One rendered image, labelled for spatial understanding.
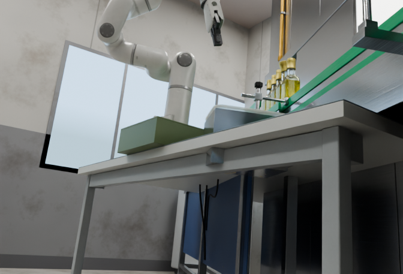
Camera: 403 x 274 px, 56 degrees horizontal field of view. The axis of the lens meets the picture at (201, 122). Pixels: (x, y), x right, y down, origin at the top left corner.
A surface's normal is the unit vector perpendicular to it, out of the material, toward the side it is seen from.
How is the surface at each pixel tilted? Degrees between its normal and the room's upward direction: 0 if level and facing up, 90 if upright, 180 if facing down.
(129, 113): 90
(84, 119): 90
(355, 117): 90
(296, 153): 90
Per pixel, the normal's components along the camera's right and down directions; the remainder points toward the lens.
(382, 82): -0.98, -0.13
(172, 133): 0.57, -0.18
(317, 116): -0.82, -0.22
